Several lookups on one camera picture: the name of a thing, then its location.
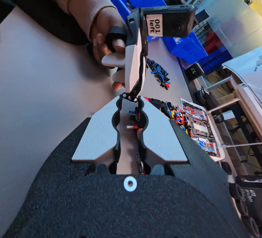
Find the pile of black blue pins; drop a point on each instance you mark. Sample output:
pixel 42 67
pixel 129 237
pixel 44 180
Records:
pixel 158 72

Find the black lego connector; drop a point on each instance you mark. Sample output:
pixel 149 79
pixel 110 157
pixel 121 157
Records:
pixel 130 96

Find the lego car model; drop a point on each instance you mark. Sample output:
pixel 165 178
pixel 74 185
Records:
pixel 155 104

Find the person's right hand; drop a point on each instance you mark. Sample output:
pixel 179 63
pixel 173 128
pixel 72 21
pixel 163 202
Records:
pixel 139 134

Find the pile of mixed coloured pieces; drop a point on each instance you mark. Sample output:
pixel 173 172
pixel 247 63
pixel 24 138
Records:
pixel 180 115

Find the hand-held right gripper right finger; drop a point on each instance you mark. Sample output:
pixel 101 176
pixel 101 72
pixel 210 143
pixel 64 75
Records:
pixel 163 139

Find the holographic sticker sheet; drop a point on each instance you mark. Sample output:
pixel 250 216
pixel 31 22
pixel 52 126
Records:
pixel 200 127

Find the white metal book stand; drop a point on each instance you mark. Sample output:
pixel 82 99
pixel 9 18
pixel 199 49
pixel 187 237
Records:
pixel 231 107

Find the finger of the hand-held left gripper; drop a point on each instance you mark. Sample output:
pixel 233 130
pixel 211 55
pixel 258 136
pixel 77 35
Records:
pixel 133 68
pixel 144 70

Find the black power adapter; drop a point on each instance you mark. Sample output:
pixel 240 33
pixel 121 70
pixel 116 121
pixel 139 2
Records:
pixel 202 94

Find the black chair armrest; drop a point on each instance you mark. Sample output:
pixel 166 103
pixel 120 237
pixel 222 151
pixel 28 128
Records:
pixel 41 12

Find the black device with display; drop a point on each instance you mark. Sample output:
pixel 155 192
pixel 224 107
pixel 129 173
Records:
pixel 194 71

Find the small clear plastic bag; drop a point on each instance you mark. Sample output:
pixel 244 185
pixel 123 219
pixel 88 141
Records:
pixel 177 40

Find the black lego set box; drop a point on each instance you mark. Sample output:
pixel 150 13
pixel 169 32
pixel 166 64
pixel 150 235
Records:
pixel 251 197

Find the large blue storage bin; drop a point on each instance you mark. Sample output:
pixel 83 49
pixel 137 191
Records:
pixel 188 49

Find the red and blue crates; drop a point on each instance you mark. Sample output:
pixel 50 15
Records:
pixel 215 51

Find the black rubber lego tyre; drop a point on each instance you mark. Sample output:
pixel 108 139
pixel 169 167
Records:
pixel 250 226
pixel 236 191
pixel 226 168
pixel 242 207

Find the person's left forearm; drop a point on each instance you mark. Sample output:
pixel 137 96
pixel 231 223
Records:
pixel 81 0

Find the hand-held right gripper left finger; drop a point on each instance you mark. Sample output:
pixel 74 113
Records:
pixel 96 139

